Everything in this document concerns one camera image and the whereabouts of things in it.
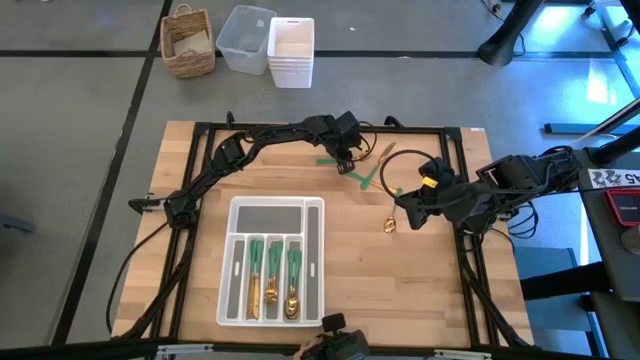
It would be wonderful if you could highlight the pale yellow cable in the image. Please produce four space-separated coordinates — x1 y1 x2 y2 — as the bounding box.
574 113 640 146

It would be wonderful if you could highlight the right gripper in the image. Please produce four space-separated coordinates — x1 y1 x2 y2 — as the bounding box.
397 157 479 231

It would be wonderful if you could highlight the clear plastic bin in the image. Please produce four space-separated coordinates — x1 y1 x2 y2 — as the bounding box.
215 4 279 77

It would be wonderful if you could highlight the white printed label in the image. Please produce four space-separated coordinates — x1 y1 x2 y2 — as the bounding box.
587 168 640 190

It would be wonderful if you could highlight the white plastic bin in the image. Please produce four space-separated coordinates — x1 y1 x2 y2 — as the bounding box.
266 16 317 90

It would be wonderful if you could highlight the black metal table frame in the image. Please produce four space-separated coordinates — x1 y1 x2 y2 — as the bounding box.
112 110 536 351

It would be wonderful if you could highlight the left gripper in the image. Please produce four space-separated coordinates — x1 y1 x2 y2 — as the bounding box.
319 110 362 176

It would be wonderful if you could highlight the blue metal bar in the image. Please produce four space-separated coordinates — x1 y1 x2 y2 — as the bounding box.
543 122 640 137

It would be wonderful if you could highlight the black handheld camera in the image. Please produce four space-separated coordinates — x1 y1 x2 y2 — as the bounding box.
307 312 372 360

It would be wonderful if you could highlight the black stand base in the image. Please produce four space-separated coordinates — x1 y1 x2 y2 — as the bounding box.
477 0 546 69

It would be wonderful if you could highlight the red black device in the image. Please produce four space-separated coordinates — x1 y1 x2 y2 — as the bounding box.
603 188 640 229

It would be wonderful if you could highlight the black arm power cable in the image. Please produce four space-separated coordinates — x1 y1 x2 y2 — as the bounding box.
105 222 174 335

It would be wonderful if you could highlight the wicker basket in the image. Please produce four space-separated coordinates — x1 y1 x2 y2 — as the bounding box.
159 3 217 80

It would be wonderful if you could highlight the gold fork green handle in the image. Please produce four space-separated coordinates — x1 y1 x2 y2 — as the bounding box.
266 240 285 306
264 240 282 306
315 148 372 166
349 170 401 195

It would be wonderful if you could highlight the black metal bar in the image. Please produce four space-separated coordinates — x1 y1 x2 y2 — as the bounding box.
0 337 640 360

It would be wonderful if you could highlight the white plastic cutlery tray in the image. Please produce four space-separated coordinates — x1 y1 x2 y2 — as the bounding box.
215 195 327 329

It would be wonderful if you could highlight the beige card sheet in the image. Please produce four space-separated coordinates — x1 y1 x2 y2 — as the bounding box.
172 28 212 57

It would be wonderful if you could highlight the dark side desk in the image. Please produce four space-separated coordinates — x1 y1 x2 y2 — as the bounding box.
568 142 640 304

